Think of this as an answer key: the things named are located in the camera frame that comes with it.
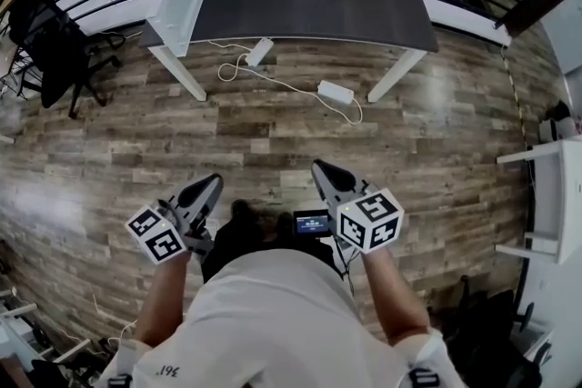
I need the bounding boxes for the person's black left shoe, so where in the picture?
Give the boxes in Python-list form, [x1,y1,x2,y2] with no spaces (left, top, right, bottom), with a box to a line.
[230,199,256,226]

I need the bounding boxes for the person's black right shoe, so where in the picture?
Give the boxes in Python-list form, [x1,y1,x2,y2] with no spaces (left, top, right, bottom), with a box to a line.
[276,211,296,240]

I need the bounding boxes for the person's black trousers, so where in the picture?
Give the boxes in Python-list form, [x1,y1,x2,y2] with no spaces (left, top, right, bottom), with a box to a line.
[199,220,346,287]

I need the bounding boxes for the person's left forearm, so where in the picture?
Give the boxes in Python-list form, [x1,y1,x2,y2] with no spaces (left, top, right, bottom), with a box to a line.
[134,249,192,346]

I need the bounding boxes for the white power cable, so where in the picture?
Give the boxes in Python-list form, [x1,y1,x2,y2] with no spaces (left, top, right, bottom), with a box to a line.
[217,58,365,124]

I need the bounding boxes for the black bag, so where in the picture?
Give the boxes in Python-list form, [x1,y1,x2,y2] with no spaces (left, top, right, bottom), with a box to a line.
[549,99,574,122]

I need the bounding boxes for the white power strip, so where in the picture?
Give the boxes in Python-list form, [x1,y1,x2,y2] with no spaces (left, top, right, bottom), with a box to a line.
[247,37,274,67]
[316,79,355,104]

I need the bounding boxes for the black office chair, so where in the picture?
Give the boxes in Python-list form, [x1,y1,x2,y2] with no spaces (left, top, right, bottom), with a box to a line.
[6,0,126,120]
[426,274,547,388]

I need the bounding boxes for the person's right forearm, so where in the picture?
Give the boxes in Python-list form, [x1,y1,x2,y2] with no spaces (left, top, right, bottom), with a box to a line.
[361,247,431,344]

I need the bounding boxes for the person's white shirt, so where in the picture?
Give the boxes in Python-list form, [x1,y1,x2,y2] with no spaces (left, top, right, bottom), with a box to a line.
[95,248,465,388]

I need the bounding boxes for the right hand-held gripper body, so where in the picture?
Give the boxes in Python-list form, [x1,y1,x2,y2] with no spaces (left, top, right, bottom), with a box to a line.
[325,188,405,254]

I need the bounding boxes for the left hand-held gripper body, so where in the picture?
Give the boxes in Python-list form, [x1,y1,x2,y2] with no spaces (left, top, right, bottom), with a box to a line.
[125,196,215,264]

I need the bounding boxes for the white box with red print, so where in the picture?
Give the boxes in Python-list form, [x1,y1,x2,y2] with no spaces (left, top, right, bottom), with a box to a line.
[559,117,582,140]

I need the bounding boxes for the person's black shoe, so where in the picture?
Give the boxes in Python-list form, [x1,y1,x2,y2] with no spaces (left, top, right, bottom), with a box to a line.
[276,211,296,240]
[230,199,256,226]

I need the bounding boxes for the small chest-mounted screen device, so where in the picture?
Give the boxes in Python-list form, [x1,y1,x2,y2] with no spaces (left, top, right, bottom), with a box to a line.
[293,209,332,237]

